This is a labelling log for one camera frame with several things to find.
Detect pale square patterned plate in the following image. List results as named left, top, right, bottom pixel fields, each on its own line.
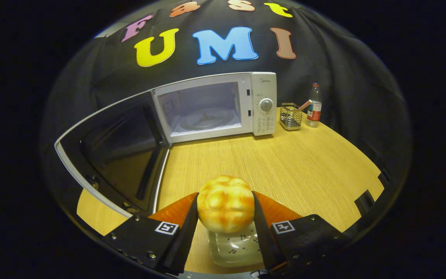
left=207, top=222, right=265, bottom=268

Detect clear bottle with red label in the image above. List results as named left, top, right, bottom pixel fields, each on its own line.
left=306, top=83, right=322, bottom=128

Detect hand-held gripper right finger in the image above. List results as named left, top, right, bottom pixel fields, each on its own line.
left=252, top=191, right=351, bottom=277

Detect metal wire basket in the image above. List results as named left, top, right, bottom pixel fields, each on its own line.
left=279, top=102, right=303, bottom=131

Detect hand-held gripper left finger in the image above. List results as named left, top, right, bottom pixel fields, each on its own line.
left=102, top=192, right=199, bottom=276

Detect white microwave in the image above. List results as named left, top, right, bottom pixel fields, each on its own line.
left=54, top=72, right=278, bottom=218

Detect golden bread bun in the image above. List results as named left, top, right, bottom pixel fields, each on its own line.
left=197, top=175, right=256, bottom=234

